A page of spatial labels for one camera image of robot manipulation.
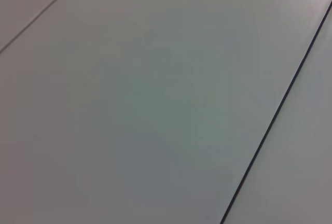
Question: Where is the thin black cable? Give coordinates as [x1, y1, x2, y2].
[219, 0, 332, 224]

